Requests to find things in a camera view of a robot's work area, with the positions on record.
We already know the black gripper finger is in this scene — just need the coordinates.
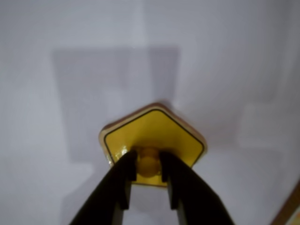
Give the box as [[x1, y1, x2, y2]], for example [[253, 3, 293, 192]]
[[69, 150, 138, 225], [160, 151, 235, 225]]

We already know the yellow pentagon puzzle piece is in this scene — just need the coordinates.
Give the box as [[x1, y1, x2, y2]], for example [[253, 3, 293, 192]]
[[98, 102, 208, 188]]

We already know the wooden shape puzzle board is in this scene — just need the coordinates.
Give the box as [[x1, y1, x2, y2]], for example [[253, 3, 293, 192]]
[[269, 185, 300, 225]]

